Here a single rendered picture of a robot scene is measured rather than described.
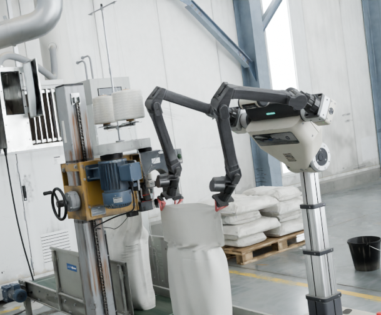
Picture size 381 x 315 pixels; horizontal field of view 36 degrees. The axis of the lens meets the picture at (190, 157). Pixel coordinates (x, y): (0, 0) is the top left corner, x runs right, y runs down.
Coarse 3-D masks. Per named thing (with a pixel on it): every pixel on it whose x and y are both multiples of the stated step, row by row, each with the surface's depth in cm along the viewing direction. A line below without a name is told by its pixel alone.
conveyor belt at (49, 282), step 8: (40, 280) 475; (48, 280) 471; (160, 296) 384; (160, 304) 366; (168, 304) 364; (136, 312) 356; (144, 312) 354; (152, 312) 352; (160, 312) 350; (168, 312) 348
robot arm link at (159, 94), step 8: (160, 88) 303; (152, 96) 304; (160, 96) 302; (168, 96) 306; (176, 96) 308; (184, 96) 311; (152, 104) 301; (160, 104) 303; (184, 104) 312; (192, 104) 314; (200, 104) 316; (208, 104) 319; (208, 112) 319
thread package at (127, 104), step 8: (112, 96) 312; (120, 96) 308; (128, 96) 307; (136, 96) 309; (120, 104) 308; (128, 104) 307; (136, 104) 309; (120, 112) 308; (128, 112) 307; (136, 112) 309; (144, 112) 314; (120, 120) 310; (128, 120) 314
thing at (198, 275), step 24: (168, 216) 323; (192, 216) 305; (216, 216) 299; (168, 240) 328; (192, 240) 307; (216, 240) 301; (168, 264) 325; (192, 264) 306; (216, 264) 301; (192, 288) 308; (216, 288) 300; (192, 312) 311; (216, 312) 301
